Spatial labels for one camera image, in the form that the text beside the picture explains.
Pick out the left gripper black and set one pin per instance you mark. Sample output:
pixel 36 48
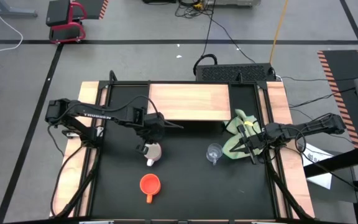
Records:
pixel 155 127

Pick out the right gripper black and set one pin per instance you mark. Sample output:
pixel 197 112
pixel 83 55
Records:
pixel 256 141

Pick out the clear glass cup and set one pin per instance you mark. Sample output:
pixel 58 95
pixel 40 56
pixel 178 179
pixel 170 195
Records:
pixel 214 152

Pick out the white patterned mug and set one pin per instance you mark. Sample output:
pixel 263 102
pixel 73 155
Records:
pixel 154 152

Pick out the orange plastic mug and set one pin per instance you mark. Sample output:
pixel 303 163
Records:
pixel 150 185

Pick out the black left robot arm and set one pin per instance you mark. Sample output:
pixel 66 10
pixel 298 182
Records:
pixel 104 115

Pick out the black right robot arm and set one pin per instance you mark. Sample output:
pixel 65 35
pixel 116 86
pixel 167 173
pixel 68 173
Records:
pixel 315 126

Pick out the green microfibre cloth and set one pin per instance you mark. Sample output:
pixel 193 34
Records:
pixel 247 117

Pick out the white paper sheet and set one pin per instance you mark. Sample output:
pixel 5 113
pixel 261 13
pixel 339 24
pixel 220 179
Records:
pixel 322 181

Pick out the black beam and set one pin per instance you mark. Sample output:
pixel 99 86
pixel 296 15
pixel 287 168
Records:
pixel 337 161

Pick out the black orange-striped floor mat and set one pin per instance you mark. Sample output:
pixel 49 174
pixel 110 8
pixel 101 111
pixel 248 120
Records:
pixel 346 71
pixel 93 7

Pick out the grey power strip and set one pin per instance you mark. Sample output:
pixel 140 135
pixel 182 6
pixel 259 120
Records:
pixel 235 2

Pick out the red and black step stool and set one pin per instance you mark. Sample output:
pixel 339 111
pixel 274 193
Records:
pixel 57 12

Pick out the grey metal stand foot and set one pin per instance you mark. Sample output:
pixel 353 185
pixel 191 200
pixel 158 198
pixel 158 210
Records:
pixel 11 13

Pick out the black aluminium table frame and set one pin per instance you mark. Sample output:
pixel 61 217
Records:
pixel 129 83

